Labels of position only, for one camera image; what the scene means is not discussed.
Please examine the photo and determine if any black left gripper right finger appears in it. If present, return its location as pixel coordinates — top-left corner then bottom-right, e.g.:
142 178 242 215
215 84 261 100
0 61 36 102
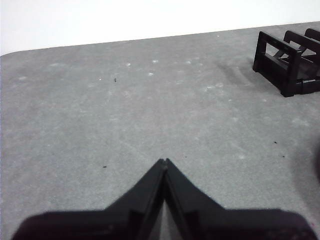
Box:
163 157 317 240

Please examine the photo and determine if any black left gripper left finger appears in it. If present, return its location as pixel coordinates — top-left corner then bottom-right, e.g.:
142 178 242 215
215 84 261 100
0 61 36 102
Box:
11 158 168 240

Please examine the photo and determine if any black plate rack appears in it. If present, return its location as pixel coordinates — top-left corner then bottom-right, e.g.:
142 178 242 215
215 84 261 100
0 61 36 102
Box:
252 27 320 98

